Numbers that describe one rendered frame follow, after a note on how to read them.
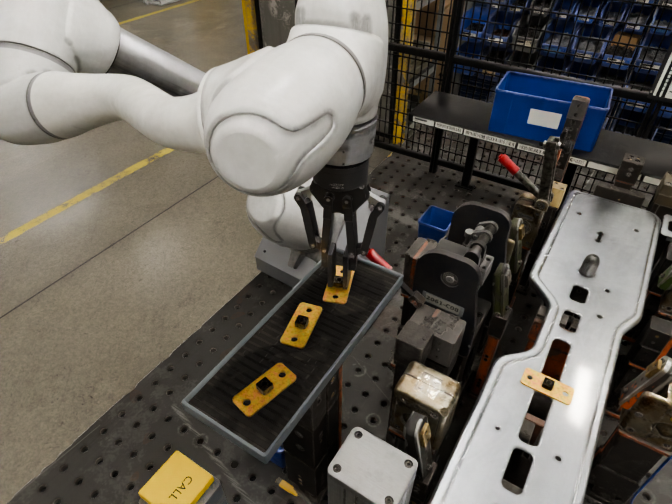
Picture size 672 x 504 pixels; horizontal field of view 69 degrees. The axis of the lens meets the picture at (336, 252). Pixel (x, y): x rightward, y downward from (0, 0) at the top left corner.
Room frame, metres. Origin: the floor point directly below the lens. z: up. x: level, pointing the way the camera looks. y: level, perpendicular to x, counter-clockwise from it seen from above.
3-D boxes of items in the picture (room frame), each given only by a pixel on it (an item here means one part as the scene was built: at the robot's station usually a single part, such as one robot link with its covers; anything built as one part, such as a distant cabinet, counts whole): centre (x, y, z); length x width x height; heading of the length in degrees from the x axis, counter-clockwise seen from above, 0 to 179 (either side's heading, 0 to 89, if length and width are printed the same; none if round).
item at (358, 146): (0.57, -0.01, 1.43); 0.09 x 0.09 x 0.06
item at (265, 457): (0.47, 0.04, 1.16); 0.37 x 0.14 x 0.02; 148
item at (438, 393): (0.43, -0.14, 0.89); 0.13 x 0.11 x 0.38; 58
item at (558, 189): (1.01, -0.55, 0.88); 0.04 x 0.04 x 0.36; 58
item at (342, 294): (0.57, -0.01, 1.17); 0.08 x 0.04 x 0.01; 168
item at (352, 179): (0.57, -0.01, 1.36); 0.08 x 0.07 x 0.09; 78
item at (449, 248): (0.68, -0.24, 0.94); 0.18 x 0.13 x 0.49; 148
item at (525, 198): (0.96, -0.47, 0.88); 0.07 x 0.06 x 0.35; 58
